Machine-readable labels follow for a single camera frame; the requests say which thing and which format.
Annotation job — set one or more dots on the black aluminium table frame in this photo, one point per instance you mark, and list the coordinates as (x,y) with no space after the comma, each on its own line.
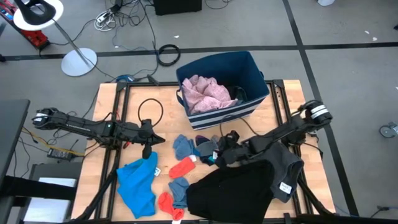
(140,84)

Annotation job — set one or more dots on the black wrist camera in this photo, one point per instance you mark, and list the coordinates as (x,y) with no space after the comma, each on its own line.
(232,137)
(146,125)

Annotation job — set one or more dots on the black power adapter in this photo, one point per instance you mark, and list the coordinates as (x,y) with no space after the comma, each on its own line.
(60,154)

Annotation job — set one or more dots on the black Puma garment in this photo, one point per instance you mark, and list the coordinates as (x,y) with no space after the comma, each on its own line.
(237,93)

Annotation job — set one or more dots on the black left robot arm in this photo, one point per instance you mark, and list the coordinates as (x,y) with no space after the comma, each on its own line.
(81,127)

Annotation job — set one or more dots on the black box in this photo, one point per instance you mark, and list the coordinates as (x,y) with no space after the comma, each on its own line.
(177,6)

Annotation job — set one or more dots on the dark navy sock with green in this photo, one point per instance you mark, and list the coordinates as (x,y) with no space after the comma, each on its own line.
(206,160)

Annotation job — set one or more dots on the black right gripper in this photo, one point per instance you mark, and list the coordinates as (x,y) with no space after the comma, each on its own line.
(237,152)

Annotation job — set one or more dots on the white object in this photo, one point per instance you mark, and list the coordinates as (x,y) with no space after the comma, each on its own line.
(326,2)

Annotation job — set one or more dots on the grey cart with white panel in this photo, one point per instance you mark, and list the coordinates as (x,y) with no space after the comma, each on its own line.
(49,202)

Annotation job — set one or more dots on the grey sock with blue heel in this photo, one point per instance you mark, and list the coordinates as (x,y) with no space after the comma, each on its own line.
(207,148)

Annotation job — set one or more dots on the dark grey garment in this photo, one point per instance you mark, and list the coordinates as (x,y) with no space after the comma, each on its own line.
(286,168)

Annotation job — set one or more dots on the large black garment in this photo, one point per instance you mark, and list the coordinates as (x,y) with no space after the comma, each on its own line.
(230,193)

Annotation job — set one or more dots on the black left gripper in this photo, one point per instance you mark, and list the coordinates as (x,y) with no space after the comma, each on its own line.
(144,137)

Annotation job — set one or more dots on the red pink sock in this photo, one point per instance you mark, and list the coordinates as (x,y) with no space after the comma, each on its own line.
(182,168)
(168,203)

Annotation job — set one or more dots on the dark purple sock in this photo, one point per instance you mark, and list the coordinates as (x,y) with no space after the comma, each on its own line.
(201,140)

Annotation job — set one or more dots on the grey caster wheel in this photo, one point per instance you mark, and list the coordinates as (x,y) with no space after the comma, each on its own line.
(387,131)

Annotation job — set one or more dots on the white power strip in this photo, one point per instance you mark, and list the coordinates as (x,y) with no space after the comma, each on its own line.
(104,18)

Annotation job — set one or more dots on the black desk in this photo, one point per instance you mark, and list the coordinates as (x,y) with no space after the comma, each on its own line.
(12,130)

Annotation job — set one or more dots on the pink garment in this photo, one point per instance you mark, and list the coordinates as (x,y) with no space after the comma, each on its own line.
(205,93)

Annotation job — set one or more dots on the red tool case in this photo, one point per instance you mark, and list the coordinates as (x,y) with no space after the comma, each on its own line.
(38,39)

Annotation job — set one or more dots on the navy white striped fabric bin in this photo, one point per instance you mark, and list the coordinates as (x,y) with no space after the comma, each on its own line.
(217,65)

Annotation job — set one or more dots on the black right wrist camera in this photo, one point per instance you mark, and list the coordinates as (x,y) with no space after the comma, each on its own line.
(232,137)

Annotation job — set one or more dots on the black curved headset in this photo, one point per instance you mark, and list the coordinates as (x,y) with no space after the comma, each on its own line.
(31,18)

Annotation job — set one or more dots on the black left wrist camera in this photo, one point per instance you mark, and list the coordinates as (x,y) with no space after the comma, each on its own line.
(146,125)

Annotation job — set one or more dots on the bright blue shirt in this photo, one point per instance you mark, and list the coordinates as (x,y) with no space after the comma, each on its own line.
(136,186)

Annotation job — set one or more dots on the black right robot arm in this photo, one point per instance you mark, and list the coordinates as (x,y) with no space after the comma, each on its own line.
(280,133)

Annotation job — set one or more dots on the white floor stand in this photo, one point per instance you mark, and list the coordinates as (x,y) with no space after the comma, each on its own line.
(79,62)

